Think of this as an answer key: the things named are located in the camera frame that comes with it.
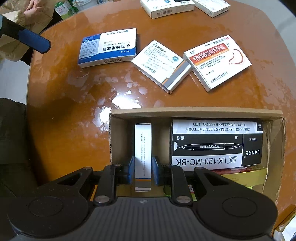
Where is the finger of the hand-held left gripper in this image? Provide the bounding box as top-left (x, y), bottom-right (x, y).
top-left (0, 15), bottom-right (51, 54)

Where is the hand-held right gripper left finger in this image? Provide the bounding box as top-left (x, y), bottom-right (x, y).
top-left (55, 155), bottom-right (136, 207)

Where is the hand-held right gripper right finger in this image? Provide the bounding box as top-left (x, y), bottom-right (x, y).
top-left (152, 155), bottom-right (234, 207)

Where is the white grey-striped medicine box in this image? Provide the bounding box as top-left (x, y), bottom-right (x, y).
top-left (134, 123), bottom-right (153, 192)
top-left (131, 40), bottom-right (192, 94)

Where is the black marker pen box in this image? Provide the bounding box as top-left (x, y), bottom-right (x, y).
top-left (169, 119), bottom-right (264, 171)

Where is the brown cardboard box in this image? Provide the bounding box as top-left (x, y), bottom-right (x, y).
top-left (109, 107), bottom-right (286, 204)

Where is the red medicine box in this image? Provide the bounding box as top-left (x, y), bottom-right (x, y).
top-left (211, 168), bottom-right (247, 175)

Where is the blue white capsule box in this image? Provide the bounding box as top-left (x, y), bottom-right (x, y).
top-left (77, 28), bottom-right (137, 68)

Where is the long gold box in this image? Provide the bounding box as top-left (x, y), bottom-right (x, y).
top-left (217, 168), bottom-right (268, 186)

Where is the white red-label medicine box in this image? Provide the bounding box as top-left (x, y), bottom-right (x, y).
top-left (183, 35), bottom-right (252, 92)

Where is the teal black white medicine box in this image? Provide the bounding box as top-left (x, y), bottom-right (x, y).
top-left (141, 0), bottom-right (195, 19)

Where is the plain white medicine box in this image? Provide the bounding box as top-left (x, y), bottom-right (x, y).
top-left (192, 0), bottom-right (231, 18)

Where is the wooden desktop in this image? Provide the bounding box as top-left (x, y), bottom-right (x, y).
top-left (26, 0), bottom-right (296, 223)

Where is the person's dark green jacket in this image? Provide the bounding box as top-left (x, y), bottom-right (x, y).
top-left (0, 97), bottom-right (38, 200)

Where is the white tissue pack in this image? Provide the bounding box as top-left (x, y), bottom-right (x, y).
top-left (272, 204), bottom-right (296, 241)

